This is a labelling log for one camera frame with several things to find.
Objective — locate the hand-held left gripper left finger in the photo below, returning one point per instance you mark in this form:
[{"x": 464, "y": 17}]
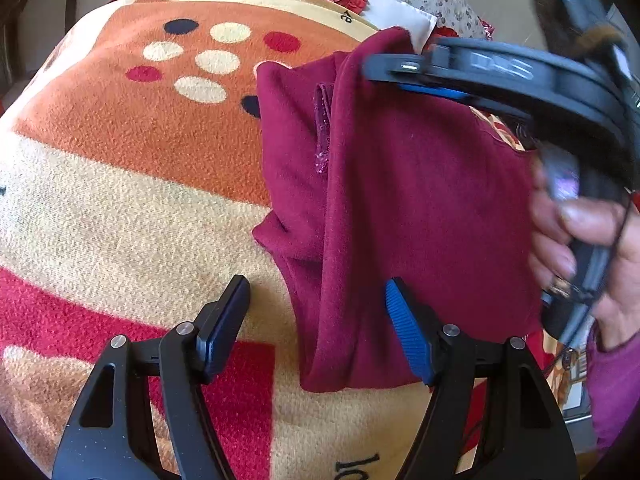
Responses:
[{"x": 225, "y": 325}]

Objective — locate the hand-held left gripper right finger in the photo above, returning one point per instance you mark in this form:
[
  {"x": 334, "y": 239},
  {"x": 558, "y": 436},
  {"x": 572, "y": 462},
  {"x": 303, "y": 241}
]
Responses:
[{"x": 407, "y": 330}]

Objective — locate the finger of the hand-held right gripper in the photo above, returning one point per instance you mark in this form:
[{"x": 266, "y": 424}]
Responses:
[{"x": 430, "y": 91}]

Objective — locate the maroon sweatshirt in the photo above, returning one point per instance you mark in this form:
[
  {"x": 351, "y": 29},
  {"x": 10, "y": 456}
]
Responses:
[{"x": 400, "y": 200}]

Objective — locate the person's right forearm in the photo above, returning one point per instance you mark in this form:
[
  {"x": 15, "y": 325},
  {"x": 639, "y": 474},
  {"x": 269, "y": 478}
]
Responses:
[{"x": 615, "y": 390}]

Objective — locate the person's right hand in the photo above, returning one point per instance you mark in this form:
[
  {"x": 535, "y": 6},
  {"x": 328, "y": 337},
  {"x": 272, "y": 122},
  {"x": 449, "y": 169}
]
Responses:
[{"x": 622, "y": 275}]

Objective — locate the white cloth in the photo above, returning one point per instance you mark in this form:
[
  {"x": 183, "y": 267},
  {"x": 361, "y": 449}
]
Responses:
[{"x": 400, "y": 15}]

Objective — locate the printed fleece blanket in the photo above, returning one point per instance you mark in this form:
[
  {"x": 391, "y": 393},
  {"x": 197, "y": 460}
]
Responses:
[{"x": 125, "y": 185}]

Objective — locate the dark wooden table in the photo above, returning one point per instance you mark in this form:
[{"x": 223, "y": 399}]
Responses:
[{"x": 30, "y": 0}]

